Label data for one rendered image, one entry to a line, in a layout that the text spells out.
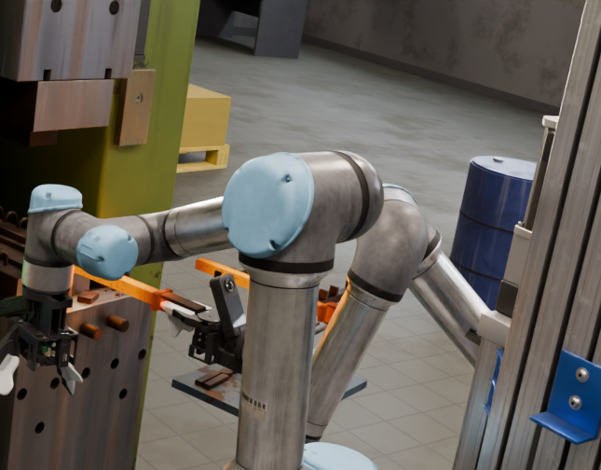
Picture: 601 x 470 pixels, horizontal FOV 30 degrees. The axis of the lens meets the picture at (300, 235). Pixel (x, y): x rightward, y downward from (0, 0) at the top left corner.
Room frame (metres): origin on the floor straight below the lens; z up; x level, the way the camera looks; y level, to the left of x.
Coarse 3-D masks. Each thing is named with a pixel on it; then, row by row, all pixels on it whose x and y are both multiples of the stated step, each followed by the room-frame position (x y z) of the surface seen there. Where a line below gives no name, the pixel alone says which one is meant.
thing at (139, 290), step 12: (84, 276) 2.05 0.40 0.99; (120, 288) 2.00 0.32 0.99; (132, 288) 1.98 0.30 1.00; (144, 288) 1.98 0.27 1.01; (156, 288) 1.99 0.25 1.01; (168, 288) 1.98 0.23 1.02; (144, 300) 1.96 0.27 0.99; (156, 300) 1.94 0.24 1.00; (168, 300) 1.94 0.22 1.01; (180, 300) 1.93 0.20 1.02
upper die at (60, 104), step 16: (0, 80) 2.05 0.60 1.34; (64, 80) 2.05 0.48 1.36; (80, 80) 2.08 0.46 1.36; (96, 80) 2.12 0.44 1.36; (112, 80) 2.16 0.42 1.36; (0, 96) 2.04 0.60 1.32; (16, 96) 2.02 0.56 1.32; (32, 96) 2.00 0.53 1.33; (48, 96) 2.02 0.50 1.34; (64, 96) 2.05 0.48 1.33; (80, 96) 2.09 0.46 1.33; (96, 96) 2.12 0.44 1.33; (0, 112) 2.04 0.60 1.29; (16, 112) 2.02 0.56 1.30; (32, 112) 2.00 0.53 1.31; (48, 112) 2.02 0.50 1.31; (64, 112) 2.06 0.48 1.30; (80, 112) 2.09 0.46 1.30; (96, 112) 2.13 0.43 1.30; (32, 128) 1.99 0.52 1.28; (48, 128) 2.03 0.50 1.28; (64, 128) 2.06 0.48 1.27
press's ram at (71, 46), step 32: (0, 0) 1.98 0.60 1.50; (32, 0) 1.96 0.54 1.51; (64, 0) 2.03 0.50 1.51; (96, 0) 2.10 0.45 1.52; (128, 0) 2.17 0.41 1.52; (0, 32) 1.98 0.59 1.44; (32, 32) 1.97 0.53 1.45; (64, 32) 2.04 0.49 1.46; (96, 32) 2.11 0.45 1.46; (128, 32) 2.18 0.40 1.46; (0, 64) 1.98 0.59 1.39; (32, 64) 1.98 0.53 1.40; (64, 64) 2.05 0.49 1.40; (96, 64) 2.12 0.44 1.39; (128, 64) 2.19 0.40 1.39
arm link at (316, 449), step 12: (312, 444) 1.38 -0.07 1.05; (324, 444) 1.39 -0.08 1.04; (312, 456) 1.33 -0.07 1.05; (324, 456) 1.34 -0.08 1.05; (336, 456) 1.36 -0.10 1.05; (348, 456) 1.37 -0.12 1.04; (360, 456) 1.38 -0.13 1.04; (312, 468) 1.31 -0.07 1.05; (324, 468) 1.31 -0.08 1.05; (336, 468) 1.31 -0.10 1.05; (348, 468) 1.32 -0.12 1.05; (360, 468) 1.33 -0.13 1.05; (372, 468) 1.35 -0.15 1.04
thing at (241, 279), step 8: (200, 264) 2.42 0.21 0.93; (208, 264) 2.41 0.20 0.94; (216, 264) 2.42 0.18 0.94; (208, 272) 2.41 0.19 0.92; (224, 272) 2.39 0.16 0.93; (232, 272) 2.38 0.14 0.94; (240, 272) 2.39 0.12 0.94; (240, 280) 2.36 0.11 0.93; (248, 280) 2.35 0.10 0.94; (248, 288) 2.35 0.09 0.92; (320, 304) 2.27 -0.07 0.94; (328, 304) 2.25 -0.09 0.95; (336, 304) 2.26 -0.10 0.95; (320, 312) 2.24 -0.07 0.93; (328, 312) 2.25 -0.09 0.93; (320, 320) 2.24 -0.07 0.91; (328, 320) 2.25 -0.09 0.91
